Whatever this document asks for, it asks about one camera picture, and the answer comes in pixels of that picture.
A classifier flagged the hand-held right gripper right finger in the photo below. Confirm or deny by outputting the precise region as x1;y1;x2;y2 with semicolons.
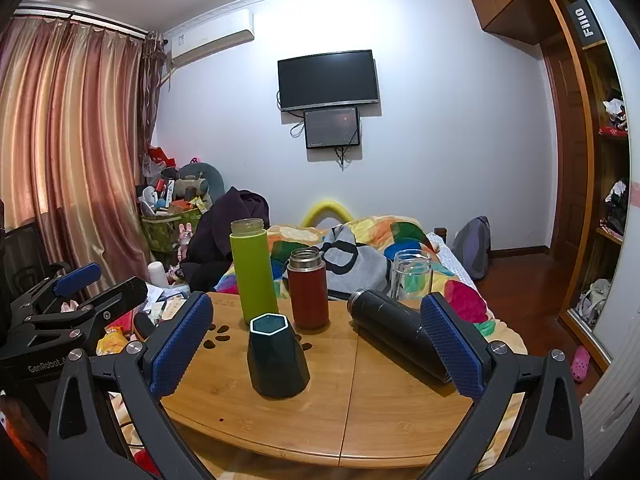
417;291;586;480

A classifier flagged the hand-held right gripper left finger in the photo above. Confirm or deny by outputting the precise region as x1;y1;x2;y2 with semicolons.
47;291;216;480

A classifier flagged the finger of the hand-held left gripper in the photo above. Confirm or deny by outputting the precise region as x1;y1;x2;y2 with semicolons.
25;276;149;341
7;261;103;318

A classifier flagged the dark green hexagonal cup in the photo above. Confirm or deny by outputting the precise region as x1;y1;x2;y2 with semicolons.
247;312;311;400

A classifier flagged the clear glass cup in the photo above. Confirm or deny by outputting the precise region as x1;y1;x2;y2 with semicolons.
391;249;433;303

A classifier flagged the orange snack packet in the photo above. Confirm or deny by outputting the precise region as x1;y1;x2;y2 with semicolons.
97;327;130;356

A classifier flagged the colourful patchwork blanket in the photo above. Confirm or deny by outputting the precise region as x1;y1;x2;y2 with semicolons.
215;216;526;356

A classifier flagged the black chair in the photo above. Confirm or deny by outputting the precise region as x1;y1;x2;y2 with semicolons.
0;200;71;311

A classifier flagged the black thermos bottle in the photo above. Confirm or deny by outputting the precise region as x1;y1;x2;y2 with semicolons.
347;288;451;386

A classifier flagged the green storage basket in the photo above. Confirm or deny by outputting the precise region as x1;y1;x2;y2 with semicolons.
141;207;203;255

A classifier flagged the grey backpack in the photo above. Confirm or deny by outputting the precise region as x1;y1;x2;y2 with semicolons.
452;216;492;281

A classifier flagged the green bottle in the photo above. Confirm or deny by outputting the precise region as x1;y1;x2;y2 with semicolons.
229;218;280;325

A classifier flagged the dark purple jacket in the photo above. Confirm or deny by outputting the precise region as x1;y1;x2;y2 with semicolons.
179;187;271;293

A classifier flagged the pink clog shoe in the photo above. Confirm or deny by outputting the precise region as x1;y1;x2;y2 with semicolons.
570;345;591;383

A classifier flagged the grey black sweater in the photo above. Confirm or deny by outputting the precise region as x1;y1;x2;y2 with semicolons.
320;224;392;295

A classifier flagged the pink striped curtain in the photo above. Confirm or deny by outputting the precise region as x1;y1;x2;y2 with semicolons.
0;7;168;301

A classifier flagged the red thermos bottle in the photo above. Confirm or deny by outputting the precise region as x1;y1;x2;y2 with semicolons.
286;247;331;331

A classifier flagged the grey plush toy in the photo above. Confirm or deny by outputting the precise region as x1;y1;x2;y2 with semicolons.
175;162;226;206

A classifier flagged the white handbag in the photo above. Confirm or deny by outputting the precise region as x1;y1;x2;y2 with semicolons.
577;278;612;328

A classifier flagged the yellow foam tube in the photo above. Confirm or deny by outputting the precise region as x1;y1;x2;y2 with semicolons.
301;200;357;228

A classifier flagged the wooden wardrobe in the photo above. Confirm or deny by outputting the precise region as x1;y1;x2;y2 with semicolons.
542;0;640;376

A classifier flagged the small black monitor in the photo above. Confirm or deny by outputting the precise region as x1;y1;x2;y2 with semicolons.
303;106;362;150

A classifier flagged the white air conditioner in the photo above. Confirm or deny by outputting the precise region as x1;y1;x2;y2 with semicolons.
164;8;255;67

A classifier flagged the black white sign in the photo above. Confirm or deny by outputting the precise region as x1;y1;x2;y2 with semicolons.
567;0;606;51

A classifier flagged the black wall television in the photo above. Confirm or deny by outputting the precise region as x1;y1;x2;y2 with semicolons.
277;49;379;112

